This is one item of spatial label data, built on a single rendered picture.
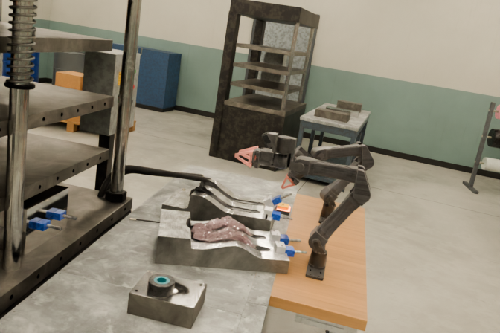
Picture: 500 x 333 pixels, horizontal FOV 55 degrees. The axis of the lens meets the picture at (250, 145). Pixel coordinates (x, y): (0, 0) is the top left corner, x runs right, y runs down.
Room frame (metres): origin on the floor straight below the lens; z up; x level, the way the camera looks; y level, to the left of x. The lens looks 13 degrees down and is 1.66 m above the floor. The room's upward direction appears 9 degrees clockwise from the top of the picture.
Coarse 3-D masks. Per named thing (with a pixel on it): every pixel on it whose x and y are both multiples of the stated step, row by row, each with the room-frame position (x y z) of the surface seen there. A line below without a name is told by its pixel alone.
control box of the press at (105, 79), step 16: (96, 64) 2.29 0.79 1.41; (112, 64) 2.28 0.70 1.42; (96, 80) 2.29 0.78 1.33; (112, 80) 2.28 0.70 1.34; (96, 112) 2.29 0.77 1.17; (112, 112) 2.29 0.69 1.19; (80, 128) 2.30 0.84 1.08; (96, 128) 2.29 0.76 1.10; (112, 128) 2.31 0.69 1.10; (112, 144) 2.44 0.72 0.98; (96, 176) 2.41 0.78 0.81
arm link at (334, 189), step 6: (360, 156) 2.38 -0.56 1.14; (354, 162) 2.39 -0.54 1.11; (360, 162) 2.34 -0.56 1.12; (336, 180) 2.36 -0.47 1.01; (342, 180) 2.34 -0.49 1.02; (330, 186) 2.36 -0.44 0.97; (336, 186) 2.34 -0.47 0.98; (342, 186) 2.34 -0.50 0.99; (324, 192) 2.34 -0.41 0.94; (330, 192) 2.32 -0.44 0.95; (336, 192) 2.33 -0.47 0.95; (324, 198) 2.32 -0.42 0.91; (336, 198) 2.33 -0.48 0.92
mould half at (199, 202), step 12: (180, 192) 2.22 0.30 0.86; (216, 192) 2.13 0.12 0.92; (228, 192) 2.22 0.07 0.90; (168, 204) 2.03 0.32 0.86; (180, 204) 2.06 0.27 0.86; (192, 204) 2.01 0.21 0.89; (204, 204) 2.01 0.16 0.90; (216, 204) 2.01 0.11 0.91; (240, 204) 2.12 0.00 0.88; (252, 204) 2.13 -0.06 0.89; (264, 204) 2.15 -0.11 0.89; (276, 204) 2.18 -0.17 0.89; (192, 216) 2.01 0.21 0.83; (204, 216) 2.01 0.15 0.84; (216, 216) 2.00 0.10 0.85; (240, 216) 1.98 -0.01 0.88; (252, 216) 1.98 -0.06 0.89; (264, 216) 2.00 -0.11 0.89; (252, 228) 1.98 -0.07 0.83; (264, 228) 1.97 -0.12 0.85
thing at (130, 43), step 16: (0, 0) 2.27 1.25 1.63; (128, 0) 2.16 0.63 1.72; (0, 16) 2.27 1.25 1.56; (128, 16) 2.16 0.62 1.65; (128, 32) 2.15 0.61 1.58; (128, 48) 2.15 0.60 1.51; (128, 64) 2.15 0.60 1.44; (128, 80) 2.16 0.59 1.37; (128, 96) 2.16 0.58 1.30; (128, 112) 2.17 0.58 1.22; (128, 128) 2.18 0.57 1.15; (112, 176) 2.16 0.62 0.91; (112, 192) 2.15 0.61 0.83
